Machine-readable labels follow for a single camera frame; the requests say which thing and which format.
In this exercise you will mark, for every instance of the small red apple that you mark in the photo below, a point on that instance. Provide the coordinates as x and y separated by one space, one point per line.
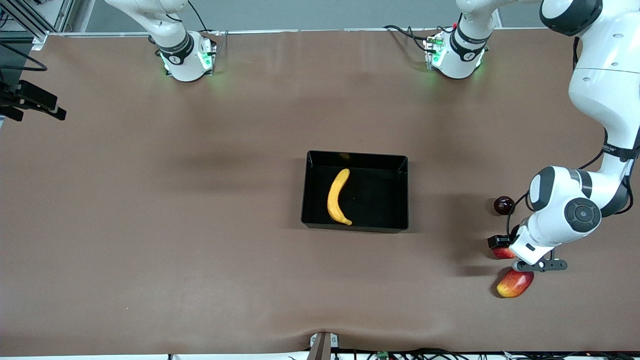
502 253

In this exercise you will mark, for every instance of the black rectangular plastic tray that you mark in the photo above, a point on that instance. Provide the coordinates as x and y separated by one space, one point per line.
375 210

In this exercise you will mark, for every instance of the yellow banana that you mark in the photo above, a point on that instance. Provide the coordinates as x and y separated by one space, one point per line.
334 200

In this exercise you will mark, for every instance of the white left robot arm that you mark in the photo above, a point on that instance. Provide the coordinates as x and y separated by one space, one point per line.
605 100

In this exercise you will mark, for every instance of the dark purple plum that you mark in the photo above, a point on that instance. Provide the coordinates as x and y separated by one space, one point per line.
502 205

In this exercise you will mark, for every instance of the red yellow mango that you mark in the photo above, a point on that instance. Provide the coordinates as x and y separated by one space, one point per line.
512 286

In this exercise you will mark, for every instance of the small green circuit board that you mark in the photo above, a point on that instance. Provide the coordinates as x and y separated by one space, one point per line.
383 355

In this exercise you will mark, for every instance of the brown table mat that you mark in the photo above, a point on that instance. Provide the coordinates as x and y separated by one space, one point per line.
150 275

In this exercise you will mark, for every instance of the aluminium frame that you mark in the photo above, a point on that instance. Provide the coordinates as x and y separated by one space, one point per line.
62 12

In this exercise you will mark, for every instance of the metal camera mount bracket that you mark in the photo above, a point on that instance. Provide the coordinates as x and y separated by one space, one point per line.
322 347

